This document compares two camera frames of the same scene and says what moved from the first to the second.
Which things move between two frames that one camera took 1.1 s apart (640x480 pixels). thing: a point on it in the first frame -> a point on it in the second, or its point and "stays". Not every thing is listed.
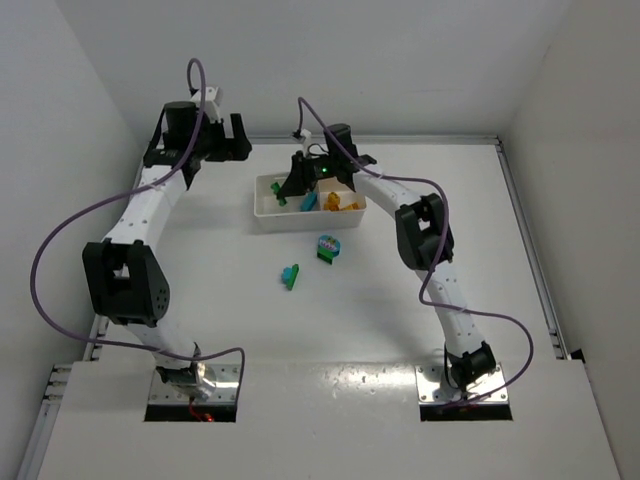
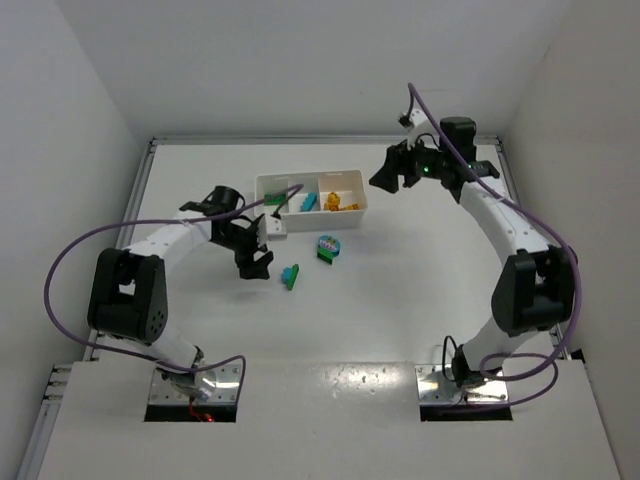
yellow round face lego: (333, 201) stays
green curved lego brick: (325, 254) stays
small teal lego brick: (286, 274) stays
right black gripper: (302, 173) -> (401, 163)
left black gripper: (226, 142) -> (247, 251)
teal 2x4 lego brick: (309, 201) stays
